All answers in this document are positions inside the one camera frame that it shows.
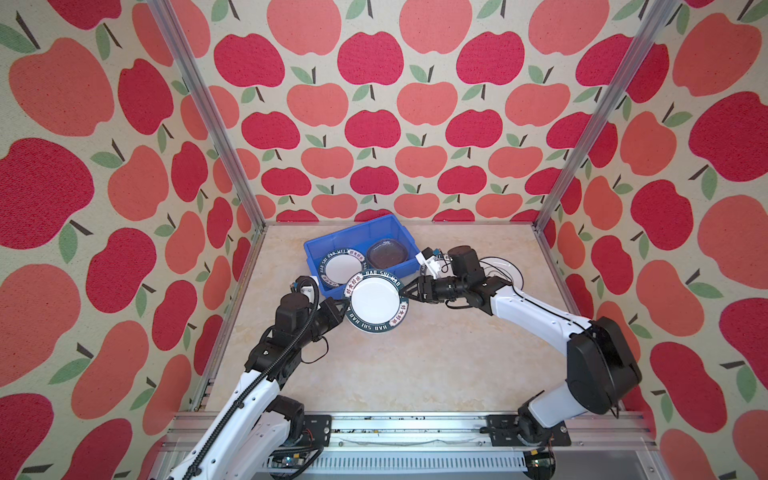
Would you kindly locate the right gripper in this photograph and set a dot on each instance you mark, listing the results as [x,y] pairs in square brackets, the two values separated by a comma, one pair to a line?
[425,288]

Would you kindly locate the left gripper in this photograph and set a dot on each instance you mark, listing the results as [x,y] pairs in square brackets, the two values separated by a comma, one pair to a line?
[327,307]

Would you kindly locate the white plate green rim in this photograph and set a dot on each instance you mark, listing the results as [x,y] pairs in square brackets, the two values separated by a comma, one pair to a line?
[339,266]
[375,303]

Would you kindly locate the clear glass plate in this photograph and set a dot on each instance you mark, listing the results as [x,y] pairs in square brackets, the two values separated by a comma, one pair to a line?
[386,253]

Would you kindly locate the white plate black rim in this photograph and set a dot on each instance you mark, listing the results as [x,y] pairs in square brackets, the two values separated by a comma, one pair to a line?
[503,268]

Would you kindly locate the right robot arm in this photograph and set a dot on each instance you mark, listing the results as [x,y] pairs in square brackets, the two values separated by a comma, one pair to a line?
[601,368]

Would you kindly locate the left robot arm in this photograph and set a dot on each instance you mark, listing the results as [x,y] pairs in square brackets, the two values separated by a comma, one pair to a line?
[259,427]

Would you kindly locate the blue plastic bin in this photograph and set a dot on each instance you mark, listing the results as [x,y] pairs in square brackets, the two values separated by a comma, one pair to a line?
[361,237]

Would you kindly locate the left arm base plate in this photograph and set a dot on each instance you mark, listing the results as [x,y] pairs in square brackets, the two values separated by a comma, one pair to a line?
[309,430]

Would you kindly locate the aluminium front rail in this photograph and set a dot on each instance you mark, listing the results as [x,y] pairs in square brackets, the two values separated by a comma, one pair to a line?
[422,443]

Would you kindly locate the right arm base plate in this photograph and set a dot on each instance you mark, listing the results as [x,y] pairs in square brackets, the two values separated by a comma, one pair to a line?
[509,430]

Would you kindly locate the left aluminium post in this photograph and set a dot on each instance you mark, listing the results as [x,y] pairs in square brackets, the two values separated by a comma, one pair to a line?
[170,27]

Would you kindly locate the aluminium post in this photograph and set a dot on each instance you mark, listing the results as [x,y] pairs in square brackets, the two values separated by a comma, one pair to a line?
[170,27]
[651,26]

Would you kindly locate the right aluminium post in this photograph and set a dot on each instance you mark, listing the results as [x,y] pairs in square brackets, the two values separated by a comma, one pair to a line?
[651,26]

